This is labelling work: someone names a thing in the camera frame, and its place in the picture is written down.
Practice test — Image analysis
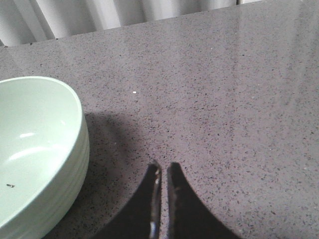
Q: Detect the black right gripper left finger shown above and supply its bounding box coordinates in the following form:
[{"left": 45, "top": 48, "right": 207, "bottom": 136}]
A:
[{"left": 93, "top": 162, "right": 161, "bottom": 239}]

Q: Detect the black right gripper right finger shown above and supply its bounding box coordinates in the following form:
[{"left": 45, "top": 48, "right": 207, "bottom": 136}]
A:
[{"left": 167, "top": 162, "right": 239, "bottom": 239}]

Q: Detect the green ribbed bowl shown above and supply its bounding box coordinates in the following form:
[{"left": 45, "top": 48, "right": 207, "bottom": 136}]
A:
[{"left": 0, "top": 76, "right": 90, "bottom": 239}]

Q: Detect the white curtain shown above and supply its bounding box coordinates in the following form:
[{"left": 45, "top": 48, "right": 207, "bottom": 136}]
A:
[{"left": 0, "top": 0, "right": 315, "bottom": 47}]

